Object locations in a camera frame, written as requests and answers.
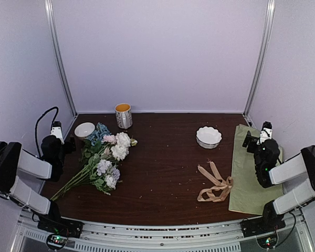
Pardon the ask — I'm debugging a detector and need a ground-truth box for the blue hydrangea stem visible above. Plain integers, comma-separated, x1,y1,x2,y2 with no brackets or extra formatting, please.
81,122,111,159

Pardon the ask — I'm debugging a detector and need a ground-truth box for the pink rose stem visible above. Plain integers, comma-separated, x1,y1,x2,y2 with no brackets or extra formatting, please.
79,135,116,165

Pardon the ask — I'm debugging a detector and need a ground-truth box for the green and peach wrapping paper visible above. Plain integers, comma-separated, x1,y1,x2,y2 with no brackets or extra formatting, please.
228,124,284,215

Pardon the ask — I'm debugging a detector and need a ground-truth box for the beige ribbon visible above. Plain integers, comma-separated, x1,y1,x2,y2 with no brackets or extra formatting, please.
197,161,234,203

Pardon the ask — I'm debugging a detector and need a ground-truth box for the white rose stem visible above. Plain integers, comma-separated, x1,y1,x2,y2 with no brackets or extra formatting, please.
99,132,138,163

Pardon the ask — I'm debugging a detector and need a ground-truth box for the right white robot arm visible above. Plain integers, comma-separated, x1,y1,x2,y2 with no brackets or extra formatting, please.
240,128,315,237

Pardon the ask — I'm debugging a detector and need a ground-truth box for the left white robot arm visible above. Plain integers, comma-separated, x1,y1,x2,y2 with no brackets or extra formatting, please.
0,135,76,233

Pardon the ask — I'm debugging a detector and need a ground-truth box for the small white round bowl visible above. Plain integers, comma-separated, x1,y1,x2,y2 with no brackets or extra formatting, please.
74,122,96,140

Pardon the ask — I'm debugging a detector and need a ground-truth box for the white scalloped bowl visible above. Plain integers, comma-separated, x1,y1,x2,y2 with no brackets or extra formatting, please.
196,126,222,149

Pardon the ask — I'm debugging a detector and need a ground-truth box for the lavender hydrangea stem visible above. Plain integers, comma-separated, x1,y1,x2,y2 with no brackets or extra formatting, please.
50,154,120,201

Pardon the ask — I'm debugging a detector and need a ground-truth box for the patterned mug yellow inside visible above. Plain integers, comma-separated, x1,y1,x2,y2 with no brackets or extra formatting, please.
115,103,133,130

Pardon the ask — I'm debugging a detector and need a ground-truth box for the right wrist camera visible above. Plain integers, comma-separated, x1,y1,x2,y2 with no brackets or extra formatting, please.
260,121,272,139

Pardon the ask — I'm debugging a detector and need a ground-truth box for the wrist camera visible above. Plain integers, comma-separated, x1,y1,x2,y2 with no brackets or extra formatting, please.
50,121,64,144
260,121,272,139

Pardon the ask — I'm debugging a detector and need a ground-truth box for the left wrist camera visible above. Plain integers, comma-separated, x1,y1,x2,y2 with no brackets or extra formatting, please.
50,121,64,144

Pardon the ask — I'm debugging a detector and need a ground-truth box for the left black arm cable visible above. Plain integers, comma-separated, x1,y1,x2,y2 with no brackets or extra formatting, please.
34,106,60,158

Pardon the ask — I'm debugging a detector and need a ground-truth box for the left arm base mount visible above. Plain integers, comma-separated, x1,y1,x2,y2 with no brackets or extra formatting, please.
37,218,83,251

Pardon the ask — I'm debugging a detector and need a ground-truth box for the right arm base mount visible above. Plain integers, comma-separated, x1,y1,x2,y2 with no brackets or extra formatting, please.
240,217,286,250

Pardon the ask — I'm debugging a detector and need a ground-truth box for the front aluminium rail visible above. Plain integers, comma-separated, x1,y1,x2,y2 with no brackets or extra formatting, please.
8,211,315,251

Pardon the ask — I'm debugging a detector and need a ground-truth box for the right aluminium frame post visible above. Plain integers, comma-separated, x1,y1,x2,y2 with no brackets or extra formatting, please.
243,0,276,120

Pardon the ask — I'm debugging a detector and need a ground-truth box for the aluminium frame post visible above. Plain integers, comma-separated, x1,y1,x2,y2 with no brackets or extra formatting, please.
44,0,78,117
243,0,276,120

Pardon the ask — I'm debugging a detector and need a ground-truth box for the left aluminium frame post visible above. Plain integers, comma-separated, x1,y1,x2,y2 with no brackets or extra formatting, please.
44,0,78,117

